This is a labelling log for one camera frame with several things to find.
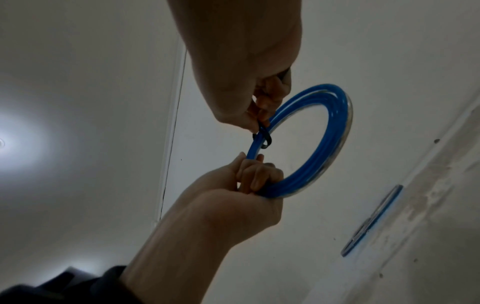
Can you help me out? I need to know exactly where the person's left hand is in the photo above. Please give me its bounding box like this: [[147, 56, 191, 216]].
[[165, 152, 285, 247]]

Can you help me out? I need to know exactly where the person's right hand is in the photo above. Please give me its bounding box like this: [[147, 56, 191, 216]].
[[166, 0, 304, 134]]

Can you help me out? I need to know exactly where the black cable tie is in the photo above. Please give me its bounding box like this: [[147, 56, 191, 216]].
[[252, 124, 275, 150]]

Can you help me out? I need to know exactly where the blue tubing coil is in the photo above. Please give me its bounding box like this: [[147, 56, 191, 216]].
[[245, 83, 354, 198], [340, 184, 405, 258]]

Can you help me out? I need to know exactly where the person's left forearm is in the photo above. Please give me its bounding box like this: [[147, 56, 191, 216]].
[[119, 207, 245, 304]]

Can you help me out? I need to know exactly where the dark sleeve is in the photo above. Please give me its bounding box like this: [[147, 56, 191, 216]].
[[0, 265, 129, 304]]

